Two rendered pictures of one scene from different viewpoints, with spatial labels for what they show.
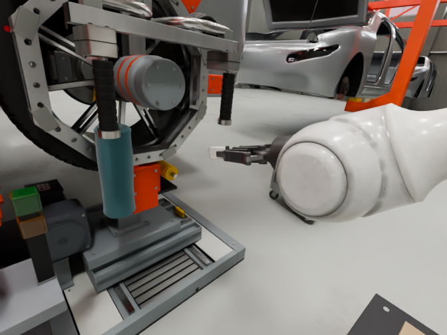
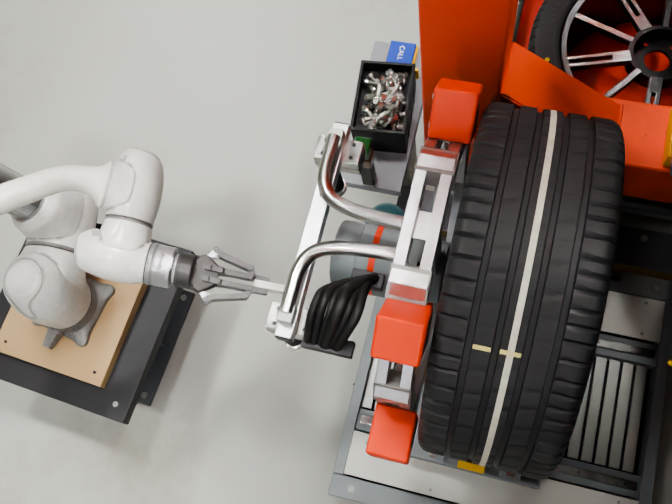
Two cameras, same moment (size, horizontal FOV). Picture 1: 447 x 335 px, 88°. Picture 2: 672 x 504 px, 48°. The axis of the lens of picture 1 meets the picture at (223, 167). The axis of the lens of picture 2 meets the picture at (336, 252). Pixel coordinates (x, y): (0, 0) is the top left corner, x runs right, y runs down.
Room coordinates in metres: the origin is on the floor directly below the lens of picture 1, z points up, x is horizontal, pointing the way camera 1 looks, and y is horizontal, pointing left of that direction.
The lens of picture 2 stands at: (1.14, 0.09, 2.25)
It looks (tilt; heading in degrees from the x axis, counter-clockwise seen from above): 70 degrees down; 172
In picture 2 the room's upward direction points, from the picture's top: 22 degrees counter-clockwise
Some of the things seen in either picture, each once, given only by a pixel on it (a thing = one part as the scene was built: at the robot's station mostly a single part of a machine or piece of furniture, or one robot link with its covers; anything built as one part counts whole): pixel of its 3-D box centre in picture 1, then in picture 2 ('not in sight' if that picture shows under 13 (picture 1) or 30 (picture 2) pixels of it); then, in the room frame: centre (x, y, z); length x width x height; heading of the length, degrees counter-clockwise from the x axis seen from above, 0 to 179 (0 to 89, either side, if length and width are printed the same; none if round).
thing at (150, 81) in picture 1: (146, 82); (389, 262); (0.70, 0.25, 0.85); 0.21 x 0.14 x 0.14; 46
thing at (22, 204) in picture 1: (26, 201); (362, 147); (0.36, 0.36, 0.64); 0.04 x 0.04 x 0.04; 46
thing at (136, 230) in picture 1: (124, 203); not in sight; (0.87, 0.42, 0.32); 0.40 x 0.30 x 0.28; 136
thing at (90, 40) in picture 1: (94, 41); (339, 154); (0.49, 0.27, 0.93); 0.09 x 0.05 x 0.05; 46
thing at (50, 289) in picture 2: not in sight; (44, 286); (0.19, -0.50, 0.50); 0.18 x 0.16 x 0.22; 142
